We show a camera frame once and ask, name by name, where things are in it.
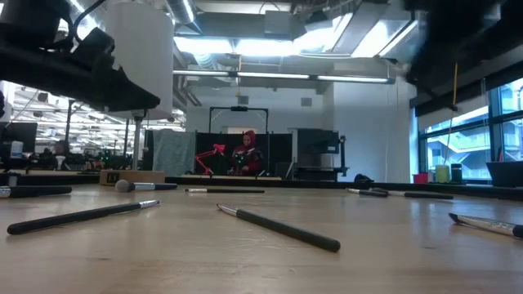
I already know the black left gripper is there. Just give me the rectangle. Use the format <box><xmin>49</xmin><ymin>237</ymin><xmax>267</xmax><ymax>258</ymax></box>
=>
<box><xmin>0</xmin><ymin>44</ymin><xmax>161</xmax><ymax>112</ymax></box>

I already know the round grey head powder brush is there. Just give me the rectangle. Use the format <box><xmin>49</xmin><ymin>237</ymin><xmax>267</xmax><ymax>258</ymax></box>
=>
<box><xmin>114</xmin><ymin>179</ymin><xmax>179</xmax><ymax>194</ymax></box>

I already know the slim black makeup brush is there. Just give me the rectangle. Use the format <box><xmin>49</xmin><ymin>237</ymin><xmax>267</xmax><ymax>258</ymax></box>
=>
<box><xmin>7</xmin><ymin>198</ymin><xmax>161</xmax><ymax>236</ymax></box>
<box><xmin>346</xmin><ymin>187</ymin><xmax>390</xmax><ymax>198</ymax></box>
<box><xmin>216</xmin><ymin>203</ymin><xmax>342</xmax><ymax>253</ymax></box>
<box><xmin>184</xmin><ymin>187</ymin><xmax>266</xmax><ymax>194</ymax></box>

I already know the thick black makeup brush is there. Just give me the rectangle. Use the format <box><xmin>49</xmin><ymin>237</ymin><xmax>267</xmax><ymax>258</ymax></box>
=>
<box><xmin>0</xmin><ymin>185</ymin><xmax>74</xmax><ymax>199</ymax></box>

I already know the black fan makeup brush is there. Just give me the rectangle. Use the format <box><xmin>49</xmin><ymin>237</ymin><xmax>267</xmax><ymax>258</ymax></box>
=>
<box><xmin>370</xmin><ymin>186</ymin><xmax>454</xmax><ymax>201</ymax></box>

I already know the long silver ferrule makeup brush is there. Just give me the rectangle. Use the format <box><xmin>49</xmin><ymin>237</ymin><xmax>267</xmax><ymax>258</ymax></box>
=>
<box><xmin>448</xmin><ymin>212</ymin><xmax>523</xmax><ymax>239</ymax></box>

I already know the grey-green hanging cloth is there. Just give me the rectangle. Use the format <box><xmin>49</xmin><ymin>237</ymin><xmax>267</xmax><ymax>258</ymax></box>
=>
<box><xmin>151</xmin><ymin>128</ymin><xmax>198</xmax><ymax>177</ymax></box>

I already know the person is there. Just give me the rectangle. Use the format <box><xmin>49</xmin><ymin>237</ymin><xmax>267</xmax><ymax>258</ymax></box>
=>
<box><xmin>38</xmin><ymin>140</ymin><xmax>73</xmax><ymax>172</ymax></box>
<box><xmin>230</xmin><ymin>129</ymin><xmax>264</xmax><ymax>177</ymax></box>

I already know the black monitor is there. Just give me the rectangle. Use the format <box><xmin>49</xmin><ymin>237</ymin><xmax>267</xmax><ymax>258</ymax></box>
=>
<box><xmin>0</xmin><ymin>121</ymin><xmax>39</xmax><ymax>154</ymax></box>

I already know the white bottle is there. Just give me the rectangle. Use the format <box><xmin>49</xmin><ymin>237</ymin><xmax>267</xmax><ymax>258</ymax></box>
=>
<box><xmin>9</xmin><ymin>140</ymin><xmax>25</xmax><ymax>160</ymax></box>

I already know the ceiling strip light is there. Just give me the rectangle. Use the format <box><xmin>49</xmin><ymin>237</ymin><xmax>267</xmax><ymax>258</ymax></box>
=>
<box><xmin>172</xmin><ymin>69</ymin><xmax>396</xmax><ymax>86</ymax></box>

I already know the black equipment cart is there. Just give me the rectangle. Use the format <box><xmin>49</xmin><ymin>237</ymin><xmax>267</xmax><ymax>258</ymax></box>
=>
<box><xmin>285</xmin><ymin>127</ymin><xmax>350</xmax><ymax>182</ymax></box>

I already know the yellow-green container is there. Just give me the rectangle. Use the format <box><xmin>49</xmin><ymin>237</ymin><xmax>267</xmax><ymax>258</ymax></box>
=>
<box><xmin>434</xmin><ymin>163</ymin><xmax>451</xmax><ymax>185</ymax></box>

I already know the large window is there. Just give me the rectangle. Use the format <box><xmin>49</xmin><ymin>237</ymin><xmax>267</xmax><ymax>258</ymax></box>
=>
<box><xmin>415</xmin><ymin>76</ymin><xmax>523</xmax><ymax>181</ymax></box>

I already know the black cup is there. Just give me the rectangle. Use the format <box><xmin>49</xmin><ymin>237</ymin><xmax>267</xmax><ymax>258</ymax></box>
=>
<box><xmin>449</xmin><ymin>163</ymin><xmax>464</xmax><ymax>185</ymax></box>

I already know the black bin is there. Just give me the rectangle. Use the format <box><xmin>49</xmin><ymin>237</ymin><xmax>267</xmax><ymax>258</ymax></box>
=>
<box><xmin>485</xmin><ymin>160</ymin><xmax>523</xmax><ymax>189</ymax></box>

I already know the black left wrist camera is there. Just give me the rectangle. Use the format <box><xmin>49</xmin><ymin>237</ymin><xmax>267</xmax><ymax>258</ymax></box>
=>
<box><xmin>72</xmin><ymin>27</ymin><xmax>116</xmax><ymax>69</ymax></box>

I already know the black camera gantry frame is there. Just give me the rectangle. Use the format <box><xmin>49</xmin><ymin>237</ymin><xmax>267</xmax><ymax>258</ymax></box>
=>
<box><xmin>208</xmin><ymin>105</ymin><xmax>270</xmax><ymax>134</ymax></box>

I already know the black aluminium table frame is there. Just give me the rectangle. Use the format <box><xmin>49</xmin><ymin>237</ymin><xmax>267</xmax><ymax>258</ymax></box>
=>
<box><xmin>0</xmin><ymin>170</ymin><xmax>523</xmax><ymax>202</ymax></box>

